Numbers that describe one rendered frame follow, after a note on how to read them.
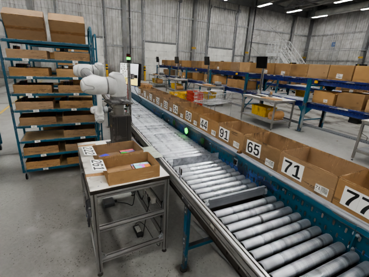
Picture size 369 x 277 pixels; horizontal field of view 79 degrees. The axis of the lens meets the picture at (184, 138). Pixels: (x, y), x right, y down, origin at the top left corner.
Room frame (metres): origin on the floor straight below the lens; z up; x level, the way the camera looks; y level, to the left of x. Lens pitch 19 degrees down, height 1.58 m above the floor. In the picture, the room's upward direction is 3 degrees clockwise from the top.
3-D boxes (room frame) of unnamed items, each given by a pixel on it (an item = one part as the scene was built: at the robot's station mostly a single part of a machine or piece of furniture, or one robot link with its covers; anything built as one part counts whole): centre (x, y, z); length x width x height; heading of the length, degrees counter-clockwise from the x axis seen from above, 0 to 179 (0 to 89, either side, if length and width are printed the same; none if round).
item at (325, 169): (1.33, -0.89, 0.96); 0.39 x 0.29 x 0.17; 26
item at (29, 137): (3.04, 1.76, 0.98); 0.98 x 0.49 x 1.96; 116
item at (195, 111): (2.73, -0.19, 0.96); 0.39 x 0.29 x 0.17; 26
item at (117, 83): (2.16, 0.67, 1.37); 0.18 x 0.16 x 0.22; 122
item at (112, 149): (1.83, 0.58, 0.80); 0.38 x 0.28 x 0.10; 122
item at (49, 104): (2.89, 1.95, 0.99); 0.40 x 0.30 x 0.10; 114
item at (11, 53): (2.89, 1.94, 1.59); 0.40 x 0.30 x 0.10; 114
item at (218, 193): (1.41, -0.34, 0.72); 0.52 x 0.05 x 0.05; 116
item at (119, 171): (1.57, 0.41, 0.80); 0.38 x 0.28 x 0.10; 119
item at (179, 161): (1.85, -0.12, 0.76); 0.46 x 0.01 x 0.09; 116
